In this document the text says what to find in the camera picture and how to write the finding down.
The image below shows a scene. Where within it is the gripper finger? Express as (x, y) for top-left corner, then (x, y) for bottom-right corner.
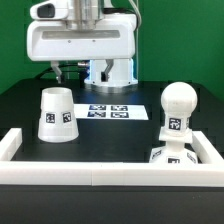
(50, 61), (63, 84)
(101, 59), (114, 81)

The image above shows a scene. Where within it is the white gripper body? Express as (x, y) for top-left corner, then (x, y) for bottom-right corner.
(27, 14), (136, 61)

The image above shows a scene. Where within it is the white lamp shade cone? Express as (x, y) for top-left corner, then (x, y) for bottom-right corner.
(38, 87), (79, 143)

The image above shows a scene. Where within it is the white lamp bulb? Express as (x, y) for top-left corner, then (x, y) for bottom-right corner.
(161, 82), (197, 137)

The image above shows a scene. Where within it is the white lamp base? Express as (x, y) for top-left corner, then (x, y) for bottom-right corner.
(149, 127), (198, 165)

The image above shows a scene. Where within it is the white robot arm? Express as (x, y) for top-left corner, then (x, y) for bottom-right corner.
(27, 0), (140, 93)

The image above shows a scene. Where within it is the white sheet with markers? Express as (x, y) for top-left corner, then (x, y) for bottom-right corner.
(74, 104), (148, 120)

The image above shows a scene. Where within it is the white U-shaped fence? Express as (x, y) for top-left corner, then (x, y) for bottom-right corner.
(0, 128), (224, 187)

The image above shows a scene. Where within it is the black cable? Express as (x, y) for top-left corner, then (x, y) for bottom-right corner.
(34, 60), (90, 80)

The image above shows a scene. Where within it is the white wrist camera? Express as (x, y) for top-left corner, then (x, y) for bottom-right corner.
(30, 0), (69, 20)

